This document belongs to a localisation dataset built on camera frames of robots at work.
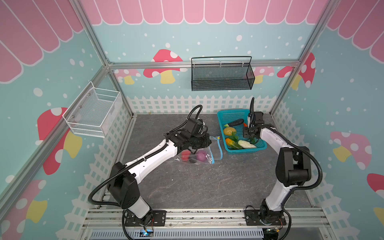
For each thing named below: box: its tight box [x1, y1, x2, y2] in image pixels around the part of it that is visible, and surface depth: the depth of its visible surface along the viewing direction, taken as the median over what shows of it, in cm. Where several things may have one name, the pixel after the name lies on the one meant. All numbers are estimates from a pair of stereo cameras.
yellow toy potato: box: [223, 127, 236, 136], surface depth 105 cm
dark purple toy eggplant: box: [224, 119, 244, 127], surface depth 111 cm
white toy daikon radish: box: [237, 140, 257, 149], surface depth 99 cm
